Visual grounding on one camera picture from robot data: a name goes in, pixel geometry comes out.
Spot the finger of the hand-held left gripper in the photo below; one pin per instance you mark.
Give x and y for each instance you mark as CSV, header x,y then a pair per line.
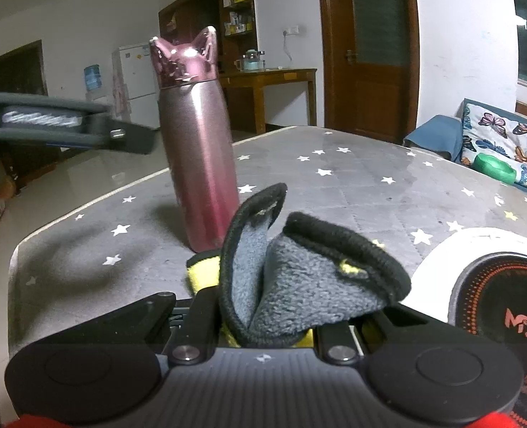
x,y
132,138

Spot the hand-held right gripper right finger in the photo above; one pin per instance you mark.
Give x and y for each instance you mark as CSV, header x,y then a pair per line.
x,y
335,339

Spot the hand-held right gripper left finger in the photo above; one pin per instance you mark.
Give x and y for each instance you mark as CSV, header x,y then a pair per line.
x,y
203,316

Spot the yellow grey cleaning cloth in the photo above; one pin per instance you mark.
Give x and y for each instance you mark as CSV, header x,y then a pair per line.
x,y
299,285

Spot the pink cat-ear thermos bottle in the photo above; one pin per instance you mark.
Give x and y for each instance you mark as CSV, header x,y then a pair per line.
x,y
196,151

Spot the dark entrance door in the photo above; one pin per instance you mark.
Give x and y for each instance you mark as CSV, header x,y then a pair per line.
x,y
18,71

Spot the white refrigerator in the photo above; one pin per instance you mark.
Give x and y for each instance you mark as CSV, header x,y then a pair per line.
x,y
138,71

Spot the water dispenser with blue bottle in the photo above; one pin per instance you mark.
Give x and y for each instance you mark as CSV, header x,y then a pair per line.
x,y
93,78

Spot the round induction cooktop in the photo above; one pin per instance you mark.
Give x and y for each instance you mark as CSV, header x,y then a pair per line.
x,y
441,254

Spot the wooden shelf cabinet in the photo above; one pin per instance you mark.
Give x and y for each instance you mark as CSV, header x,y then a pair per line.
x,y
187,13

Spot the mint glass teapot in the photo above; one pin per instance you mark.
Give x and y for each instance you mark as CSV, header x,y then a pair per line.
x,y
251,61

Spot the grey star-print table mat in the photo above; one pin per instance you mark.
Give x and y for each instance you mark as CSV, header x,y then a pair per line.
x,y
335,196

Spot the wooden side table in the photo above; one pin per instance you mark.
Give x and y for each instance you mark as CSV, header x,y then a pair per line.
x,y
268,76

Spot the glass jar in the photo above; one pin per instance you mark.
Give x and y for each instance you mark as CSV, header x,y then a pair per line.
x,y
262,59

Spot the group of shelf boxes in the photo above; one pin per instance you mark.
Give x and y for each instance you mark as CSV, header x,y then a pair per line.
x,y
236,11

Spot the black round induction cooker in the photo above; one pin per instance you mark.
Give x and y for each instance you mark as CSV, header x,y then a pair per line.
x,y
504,303

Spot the blue sofa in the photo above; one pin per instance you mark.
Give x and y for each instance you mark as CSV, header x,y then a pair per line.
x,y
437,133

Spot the green bowl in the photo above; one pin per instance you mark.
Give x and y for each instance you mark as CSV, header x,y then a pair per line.
x,y
495,169

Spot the brown wooden door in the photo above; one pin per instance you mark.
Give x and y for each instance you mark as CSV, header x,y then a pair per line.
x,y
370,98

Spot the butterfly print pillow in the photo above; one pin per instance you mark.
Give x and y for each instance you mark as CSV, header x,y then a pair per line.
x,y
499,129

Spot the white wall socket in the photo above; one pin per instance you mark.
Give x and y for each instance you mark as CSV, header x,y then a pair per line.
x,y
291,31

